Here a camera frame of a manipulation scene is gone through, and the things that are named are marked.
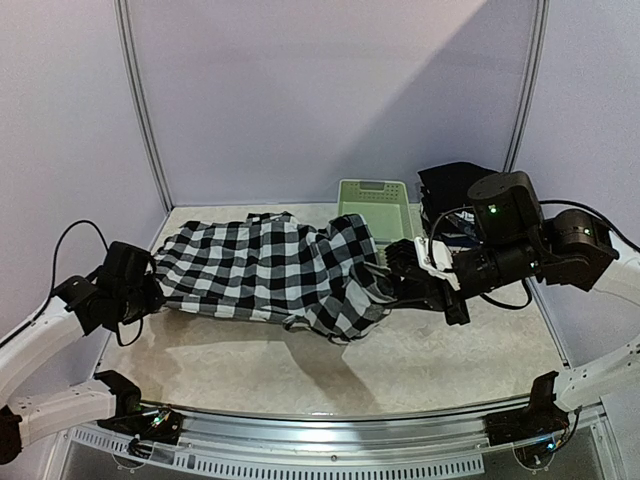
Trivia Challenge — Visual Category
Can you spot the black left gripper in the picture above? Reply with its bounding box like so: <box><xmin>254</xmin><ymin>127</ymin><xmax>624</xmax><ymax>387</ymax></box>
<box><xmin>117</xmin><ymin>272</ymin><xmax>167</xmax><ymax>325</ymax></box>

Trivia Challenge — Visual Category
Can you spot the black t-shirt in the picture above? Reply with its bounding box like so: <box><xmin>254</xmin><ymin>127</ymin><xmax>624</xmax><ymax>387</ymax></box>
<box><xmin>418</xmin><ymin>162</ymin><xmax>497</xmax><ymax>213</ymax></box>

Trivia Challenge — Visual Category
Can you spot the black white patterned garment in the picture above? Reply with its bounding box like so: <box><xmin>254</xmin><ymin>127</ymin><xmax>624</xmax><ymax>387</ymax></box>
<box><xmin>154</xmin><ymin>212</ymin><xmax>396</xmax><ymax>343</ymax></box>

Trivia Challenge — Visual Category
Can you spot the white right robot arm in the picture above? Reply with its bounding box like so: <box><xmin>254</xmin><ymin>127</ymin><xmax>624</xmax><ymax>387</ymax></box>
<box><xmin>385</xmin><ymin>209</ymin><xmax>639</xmax><ymax>436</ymax></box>

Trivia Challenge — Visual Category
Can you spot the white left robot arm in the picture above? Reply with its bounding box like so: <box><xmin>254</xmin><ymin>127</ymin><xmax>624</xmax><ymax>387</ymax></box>
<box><xmin>1</xmin><ymin>273</ymin><xmax>164</xmax><ymax>465</ymax></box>

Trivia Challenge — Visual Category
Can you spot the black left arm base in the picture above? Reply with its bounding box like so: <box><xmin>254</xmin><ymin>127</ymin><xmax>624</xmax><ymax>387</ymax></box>
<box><xmin>94</xmin><ymin>370</ymin><xmax>184</xmax><ymax>445</ymax></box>

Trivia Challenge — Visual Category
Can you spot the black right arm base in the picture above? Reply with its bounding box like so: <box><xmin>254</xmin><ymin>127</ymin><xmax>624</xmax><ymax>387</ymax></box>
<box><xmin>483</xmin><ymin>371</ymin><xmax>588</xmax><ymax>451</ymax></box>

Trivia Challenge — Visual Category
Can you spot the dark folded clothes stack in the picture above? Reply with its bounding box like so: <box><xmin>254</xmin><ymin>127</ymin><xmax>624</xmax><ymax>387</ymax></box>
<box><xmin>420</xmin><ymin>186</ymin><xmax>480</xmax><ymax>248</ymax></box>

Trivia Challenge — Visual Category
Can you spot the pale green plastic laundry basket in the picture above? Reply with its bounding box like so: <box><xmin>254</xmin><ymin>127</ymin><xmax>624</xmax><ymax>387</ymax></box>
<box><xmin>338</xmin><ymin>179</ymin><xmax>414</xmax><ymax>265</ymax></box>

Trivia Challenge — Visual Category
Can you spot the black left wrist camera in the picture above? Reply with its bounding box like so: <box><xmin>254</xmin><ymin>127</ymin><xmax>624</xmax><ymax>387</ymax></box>
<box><xmin>98</xmin><ymin>241</ymin><xmax>155</xmax><ymax>287</ymax></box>

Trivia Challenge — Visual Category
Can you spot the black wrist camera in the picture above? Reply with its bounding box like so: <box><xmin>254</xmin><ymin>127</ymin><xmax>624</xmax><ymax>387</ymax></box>
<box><xmin>383</xmin><ymin>170</ymin><xmax>542</xmax><ymax>291</ymax></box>
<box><xmin>98</xmin><ymin>241</ymin><xmax>155</xmax><ymax>287</ymax></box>

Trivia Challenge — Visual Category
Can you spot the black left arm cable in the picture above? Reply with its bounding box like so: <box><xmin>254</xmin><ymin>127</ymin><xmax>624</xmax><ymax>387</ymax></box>
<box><xmin>0</xmin><ymin>220</ymin><xmax>111</xmax><ymax>346</ymax></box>

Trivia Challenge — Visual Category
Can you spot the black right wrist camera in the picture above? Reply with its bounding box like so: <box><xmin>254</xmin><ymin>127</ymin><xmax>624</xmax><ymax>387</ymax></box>
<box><xmin>383</xmin><ymin>170</ymin><xmax>542</xmax><ymax>291</ymax></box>

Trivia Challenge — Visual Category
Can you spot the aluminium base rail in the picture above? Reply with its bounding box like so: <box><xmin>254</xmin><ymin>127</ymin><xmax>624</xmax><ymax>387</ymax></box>
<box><xmin>42</xmin><ymin>384</ymin><xmax>626</xmax><ymax>480</ymax></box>

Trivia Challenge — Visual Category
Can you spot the left corner wall post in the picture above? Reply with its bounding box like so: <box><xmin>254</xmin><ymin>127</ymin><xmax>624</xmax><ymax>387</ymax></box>
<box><xmin>114</xmin><ymin>0</ymin><xmax>175</xmax><ymax>214</ymax></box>

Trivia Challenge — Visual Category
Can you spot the corner wall post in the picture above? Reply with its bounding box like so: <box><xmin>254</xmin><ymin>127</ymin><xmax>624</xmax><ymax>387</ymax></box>
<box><xmin>503</xmin><ymin>0</ymin><xmax>550</xmax><ymax>172</ymax></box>
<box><xmin>114</xmin><ymin>0</ymin><xmax>175</xmax><ymax>214</ymax></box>

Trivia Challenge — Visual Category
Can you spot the right corner wall post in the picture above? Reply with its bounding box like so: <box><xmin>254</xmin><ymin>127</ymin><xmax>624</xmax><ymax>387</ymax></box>
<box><xmin>503</xmin><ymin>0</ymin><xmax>550</xmax><ymax>172</ymax></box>

